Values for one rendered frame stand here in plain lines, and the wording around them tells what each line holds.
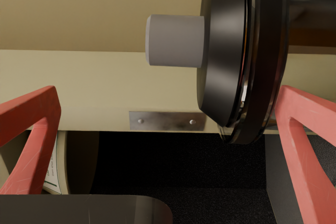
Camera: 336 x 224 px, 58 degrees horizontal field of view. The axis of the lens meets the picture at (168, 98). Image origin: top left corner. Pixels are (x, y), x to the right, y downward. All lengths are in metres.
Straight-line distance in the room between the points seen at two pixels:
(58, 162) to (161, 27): 0.26
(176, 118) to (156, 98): 0.03
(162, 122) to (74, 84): 0.10
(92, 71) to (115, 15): 0.38
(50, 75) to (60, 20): 0.40
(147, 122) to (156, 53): 0.14
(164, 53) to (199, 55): 0.02
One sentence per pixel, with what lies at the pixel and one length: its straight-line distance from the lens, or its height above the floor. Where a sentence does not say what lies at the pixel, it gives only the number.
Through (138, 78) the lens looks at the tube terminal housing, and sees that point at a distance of 0.32.
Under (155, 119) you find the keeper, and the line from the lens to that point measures 0.28.
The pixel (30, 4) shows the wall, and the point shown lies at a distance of 0.75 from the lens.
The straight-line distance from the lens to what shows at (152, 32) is 0.16.
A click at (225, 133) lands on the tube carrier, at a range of 0.16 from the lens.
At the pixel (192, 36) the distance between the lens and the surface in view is 0.16.
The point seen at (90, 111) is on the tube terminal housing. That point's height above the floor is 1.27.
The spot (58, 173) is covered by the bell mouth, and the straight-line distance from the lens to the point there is 0.39.
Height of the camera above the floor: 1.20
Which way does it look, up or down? level
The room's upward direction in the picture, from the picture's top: 89 degrees counter-clockwise
